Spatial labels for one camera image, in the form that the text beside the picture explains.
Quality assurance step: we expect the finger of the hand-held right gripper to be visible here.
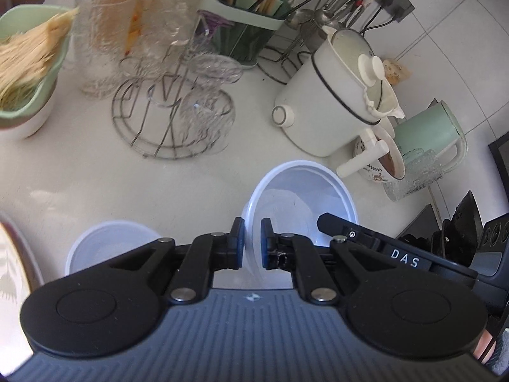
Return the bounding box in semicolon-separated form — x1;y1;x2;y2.
317;213;478;287

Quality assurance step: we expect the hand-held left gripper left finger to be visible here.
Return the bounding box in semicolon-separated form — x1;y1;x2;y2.
109;217;245;305

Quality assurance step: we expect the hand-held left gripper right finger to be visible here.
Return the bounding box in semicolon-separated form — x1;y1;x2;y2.
260;217;392;306

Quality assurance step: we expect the translucent plastic bowl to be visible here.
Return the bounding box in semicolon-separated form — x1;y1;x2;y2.
241;160;360;289
64;220;162;278

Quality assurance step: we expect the large floral deep plate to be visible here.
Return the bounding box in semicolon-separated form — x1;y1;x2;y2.
0;220;45;353

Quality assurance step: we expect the person's right hand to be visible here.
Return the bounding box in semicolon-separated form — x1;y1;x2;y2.
473;328;499;364

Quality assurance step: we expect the black stove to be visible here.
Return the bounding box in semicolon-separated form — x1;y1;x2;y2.
397;190;509;265

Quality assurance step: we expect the textured glass mug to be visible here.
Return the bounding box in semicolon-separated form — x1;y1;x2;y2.
383;148;445;202

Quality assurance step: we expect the floral ceramic mug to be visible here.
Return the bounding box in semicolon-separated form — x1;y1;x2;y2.
353;131;407;182

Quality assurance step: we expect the clear glass cup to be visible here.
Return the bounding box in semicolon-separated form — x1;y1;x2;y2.
190;54;243;89
178;87;236;154

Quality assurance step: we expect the pale green kettle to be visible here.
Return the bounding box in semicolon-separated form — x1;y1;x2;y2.
391;100;468;173

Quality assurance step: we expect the white electric cooking pot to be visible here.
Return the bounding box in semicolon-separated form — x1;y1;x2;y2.
272;26;407;178

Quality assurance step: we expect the beige lumpy item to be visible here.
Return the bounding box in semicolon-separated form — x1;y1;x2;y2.
383;58;413;85

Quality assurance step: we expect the green utensil holder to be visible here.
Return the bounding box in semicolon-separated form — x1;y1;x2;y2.
198;0;288;67

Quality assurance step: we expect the purple plastic item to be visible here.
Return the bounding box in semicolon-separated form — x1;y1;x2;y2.
202;11;232;37

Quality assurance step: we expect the tall textured drinking glass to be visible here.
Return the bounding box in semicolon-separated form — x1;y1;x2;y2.
75;0;138;99

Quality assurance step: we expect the smooth tall drinking glass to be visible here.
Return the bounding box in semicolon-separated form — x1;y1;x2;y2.
146;0;204;61

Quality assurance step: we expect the white ceramic bowl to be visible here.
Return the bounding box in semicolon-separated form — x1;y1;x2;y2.
0;79;57;140

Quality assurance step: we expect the green plastic strainer basket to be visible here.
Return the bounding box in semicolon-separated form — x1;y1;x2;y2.
0;5;73;121

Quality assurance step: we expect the bundle of dried noodles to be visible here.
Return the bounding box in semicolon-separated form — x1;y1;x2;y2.
0;8;79;111

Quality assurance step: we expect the black cable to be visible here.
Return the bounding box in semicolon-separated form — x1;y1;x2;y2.
478;324;504;367

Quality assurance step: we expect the round wire cup rack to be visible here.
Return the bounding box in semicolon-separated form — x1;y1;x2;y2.
112;48;236;160

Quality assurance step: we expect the black wire utensil stand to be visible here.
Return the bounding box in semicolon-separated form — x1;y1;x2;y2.
258;43;316;85

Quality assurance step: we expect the wall power socket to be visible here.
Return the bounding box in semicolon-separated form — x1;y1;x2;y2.
375;0;415;23

